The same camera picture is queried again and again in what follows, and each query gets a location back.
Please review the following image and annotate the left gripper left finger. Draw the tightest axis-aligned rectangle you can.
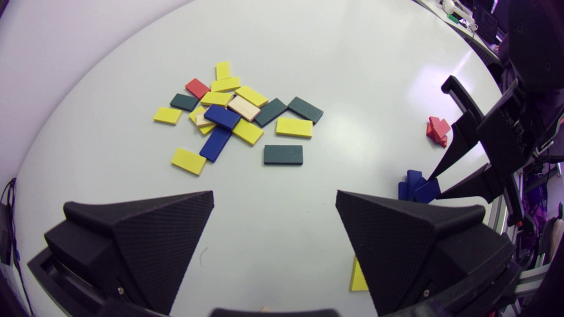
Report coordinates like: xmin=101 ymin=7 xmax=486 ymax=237
xmin=44 ymin=190 xmax=215 ymax=316

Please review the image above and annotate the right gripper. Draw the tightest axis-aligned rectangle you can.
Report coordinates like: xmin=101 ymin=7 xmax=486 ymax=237
xmin=428 ymin=75 xmax=547 ymax=221

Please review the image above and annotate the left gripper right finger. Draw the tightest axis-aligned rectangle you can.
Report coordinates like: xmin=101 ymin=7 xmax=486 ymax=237
xmin=335 ymin=190 xmax=516 ymax=317

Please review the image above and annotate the pile of red wooden blocks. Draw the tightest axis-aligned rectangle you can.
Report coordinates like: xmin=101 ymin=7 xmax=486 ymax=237
xmin=426 ymin=122 xmax=448 ymax=148

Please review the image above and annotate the red wooden block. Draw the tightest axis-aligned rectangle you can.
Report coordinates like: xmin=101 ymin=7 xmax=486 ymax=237
xmin=429 ymin=116 xmax=452 ymax=138
xmin=185 ymin=78 xmax=211 ymax=100

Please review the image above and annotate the pile of blue wooden blocks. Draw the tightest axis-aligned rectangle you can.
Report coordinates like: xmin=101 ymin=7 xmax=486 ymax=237
xmin=398 ymin=181 xmax=417 ymax=202

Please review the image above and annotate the green wooden block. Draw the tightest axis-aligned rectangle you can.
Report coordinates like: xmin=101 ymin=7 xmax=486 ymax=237
xmin=287 ymin=96 xmax=324 ymax=125
xmin=254 ymin=98 xmax=289 ymax=128
xmin=263 ymin=145 xmax=304 ymax=166
xmin=170 ymin=93 xmax=200 ymax=112

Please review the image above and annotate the black cable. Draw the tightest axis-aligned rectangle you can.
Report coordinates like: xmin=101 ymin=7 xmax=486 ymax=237
xmin=0 ymin=177 xmax=35 ymax=317

